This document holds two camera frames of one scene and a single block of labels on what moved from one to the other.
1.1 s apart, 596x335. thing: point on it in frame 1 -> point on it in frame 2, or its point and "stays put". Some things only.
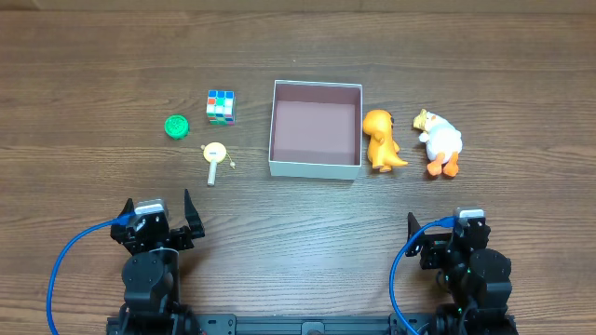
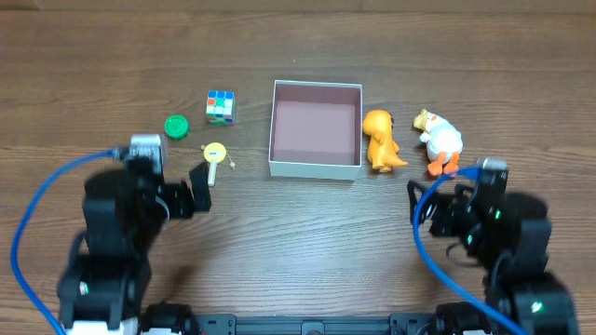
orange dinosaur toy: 382,151 stays put
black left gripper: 163,237 -> 179,199
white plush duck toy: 442,140 stays put
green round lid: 177,127 stays put
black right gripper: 433,243 -> 443,214
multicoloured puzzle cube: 222,107 stays put
